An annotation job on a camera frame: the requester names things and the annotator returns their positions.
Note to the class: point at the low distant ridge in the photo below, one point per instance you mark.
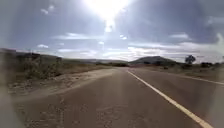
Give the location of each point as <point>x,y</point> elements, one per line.
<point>96,61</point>

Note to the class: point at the grey asphalt road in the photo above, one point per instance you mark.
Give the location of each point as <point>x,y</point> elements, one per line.
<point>120,100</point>

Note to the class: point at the dark hill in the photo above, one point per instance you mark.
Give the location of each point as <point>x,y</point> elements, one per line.
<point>152,60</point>

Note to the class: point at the sandy dirt verge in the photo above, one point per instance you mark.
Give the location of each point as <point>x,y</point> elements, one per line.
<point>56,83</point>

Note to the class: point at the dry scrub bushes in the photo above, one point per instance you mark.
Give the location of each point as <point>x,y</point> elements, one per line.
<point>40,68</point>

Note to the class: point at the tree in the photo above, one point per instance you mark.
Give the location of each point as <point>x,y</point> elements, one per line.
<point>190,59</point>

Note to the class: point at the dry grass verge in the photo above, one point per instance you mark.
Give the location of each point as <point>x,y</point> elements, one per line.
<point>196,69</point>

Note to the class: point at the white painted edge line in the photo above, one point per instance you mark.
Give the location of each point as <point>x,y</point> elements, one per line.
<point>200,79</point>

